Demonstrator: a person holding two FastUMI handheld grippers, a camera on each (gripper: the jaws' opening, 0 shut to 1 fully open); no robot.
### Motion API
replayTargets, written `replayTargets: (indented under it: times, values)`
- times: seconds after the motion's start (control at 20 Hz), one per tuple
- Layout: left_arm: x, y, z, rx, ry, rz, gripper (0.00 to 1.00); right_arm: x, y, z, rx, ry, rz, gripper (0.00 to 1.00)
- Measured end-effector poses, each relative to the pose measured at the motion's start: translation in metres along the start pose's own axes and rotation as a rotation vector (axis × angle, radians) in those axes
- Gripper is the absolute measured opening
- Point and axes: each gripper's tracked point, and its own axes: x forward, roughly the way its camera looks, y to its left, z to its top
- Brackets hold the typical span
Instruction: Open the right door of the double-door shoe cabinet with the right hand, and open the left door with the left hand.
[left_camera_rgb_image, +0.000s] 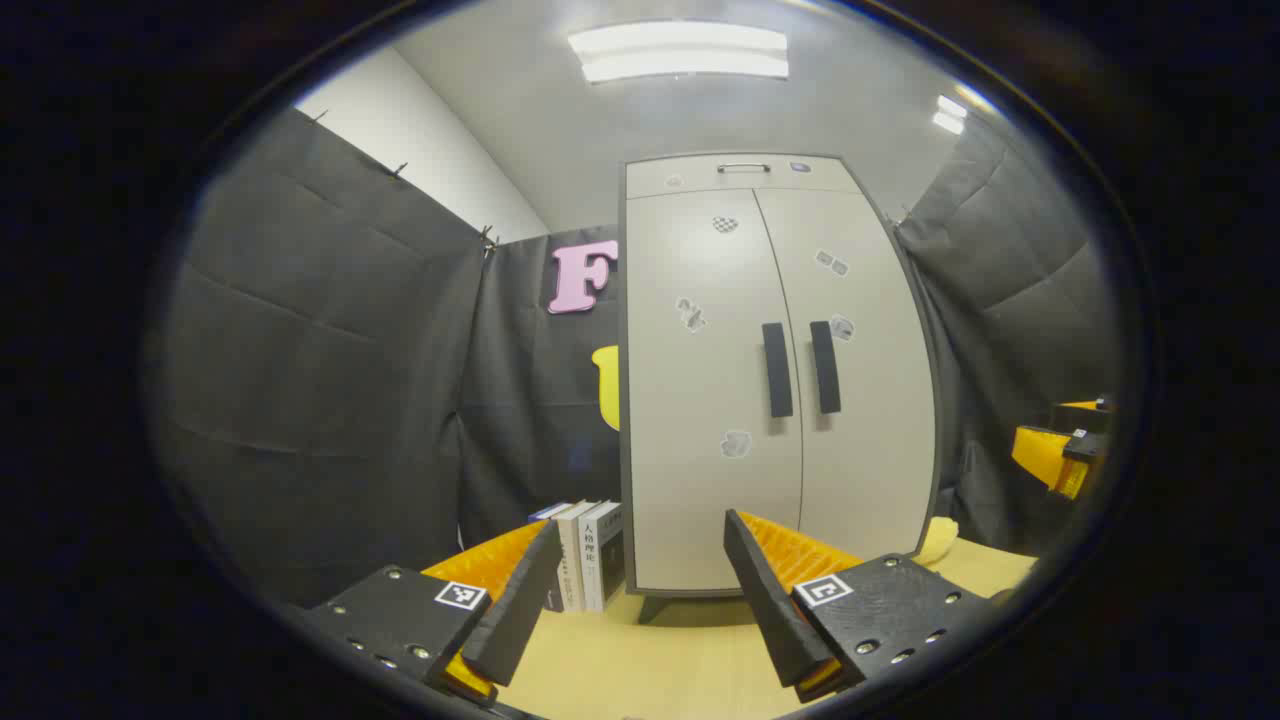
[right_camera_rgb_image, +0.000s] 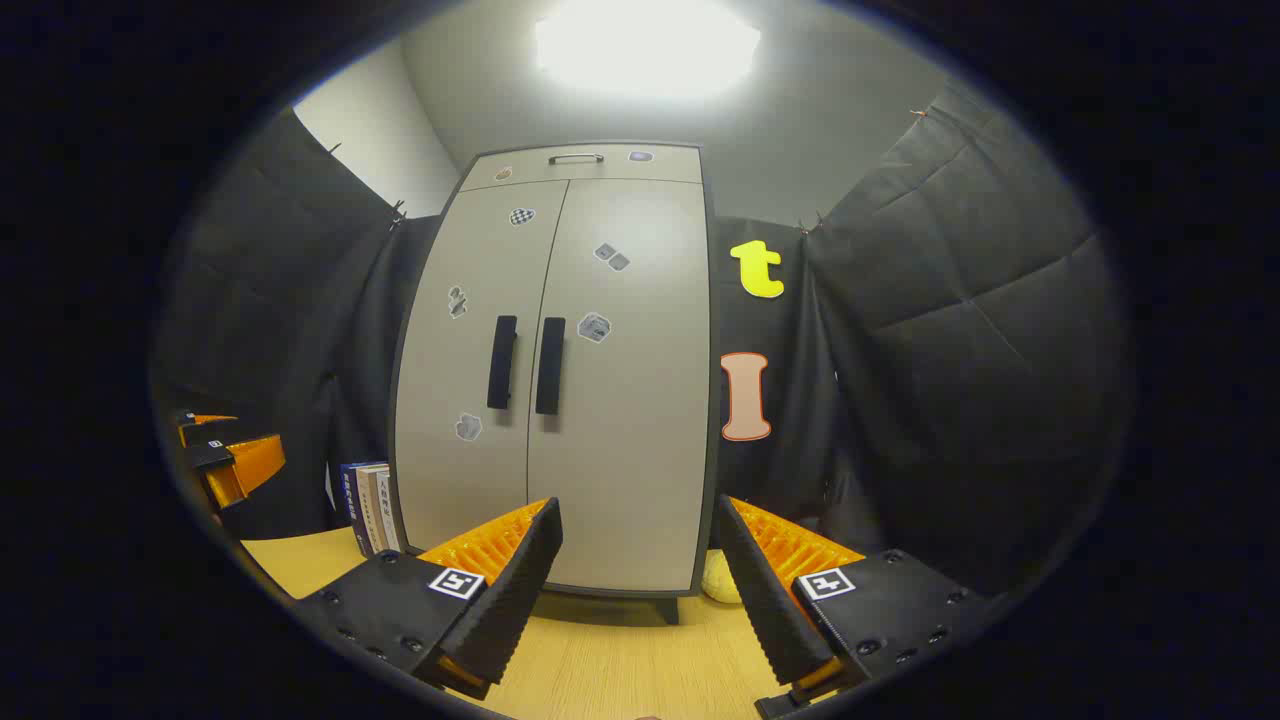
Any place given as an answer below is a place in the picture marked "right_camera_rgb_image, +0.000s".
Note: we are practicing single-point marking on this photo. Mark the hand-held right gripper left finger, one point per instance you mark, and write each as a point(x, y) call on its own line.
point(520, 590)

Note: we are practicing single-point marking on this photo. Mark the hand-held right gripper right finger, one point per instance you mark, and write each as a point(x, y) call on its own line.
point(765, 600)

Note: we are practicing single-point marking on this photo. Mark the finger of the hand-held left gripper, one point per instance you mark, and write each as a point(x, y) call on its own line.
point(205, 419)
point(250, 465)

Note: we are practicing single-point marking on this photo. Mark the grey double-door shoe cabinet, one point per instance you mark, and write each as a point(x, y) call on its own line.
point(667, 608)

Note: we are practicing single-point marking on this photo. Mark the grey shoe cabinet door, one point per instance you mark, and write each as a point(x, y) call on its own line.
point(450, 380)
point(640, 430)

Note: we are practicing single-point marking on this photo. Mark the pale yellow round object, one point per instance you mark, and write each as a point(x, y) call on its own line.
point(722, 582)

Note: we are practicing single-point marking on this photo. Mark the blue book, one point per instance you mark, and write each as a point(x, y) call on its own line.
point(352, 510)

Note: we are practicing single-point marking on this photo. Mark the white book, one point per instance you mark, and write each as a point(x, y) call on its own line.
point(372, 510)
point(390, 505)

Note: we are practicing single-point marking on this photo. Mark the black backdrop cloth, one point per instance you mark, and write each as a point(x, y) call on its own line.
point(950, 320)

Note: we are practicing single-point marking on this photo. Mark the rectangular ceiling lamp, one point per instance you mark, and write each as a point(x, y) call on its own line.
point(650, 45)

